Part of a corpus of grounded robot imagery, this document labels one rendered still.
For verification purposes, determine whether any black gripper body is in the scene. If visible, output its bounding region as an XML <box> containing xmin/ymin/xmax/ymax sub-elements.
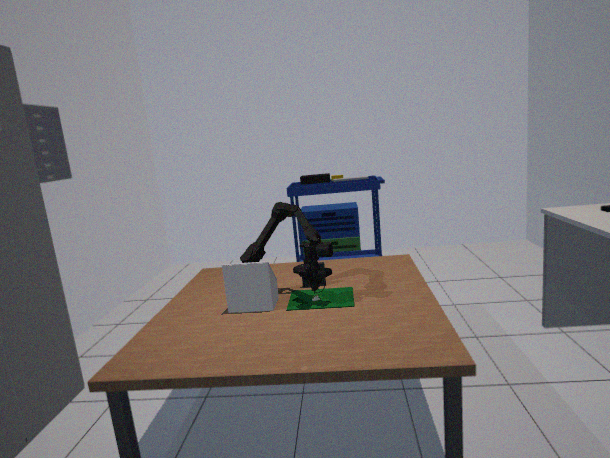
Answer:
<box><xmin>293</xmin><ymin>256</ymin><xmax>332</xmax><ymax>278</ymax></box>

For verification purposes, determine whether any black cooling fan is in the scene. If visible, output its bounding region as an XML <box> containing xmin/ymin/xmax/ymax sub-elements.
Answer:
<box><xmin>302</xmin><ymin>262</ymin><xmax>326</xmax><ymax>288</ymax></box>

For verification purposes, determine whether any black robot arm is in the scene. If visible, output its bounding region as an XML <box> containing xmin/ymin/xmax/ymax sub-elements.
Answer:
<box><xmin>240</xmin><ymin>202</ymin><xmax>333</xmax><ymax>278</ymax></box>

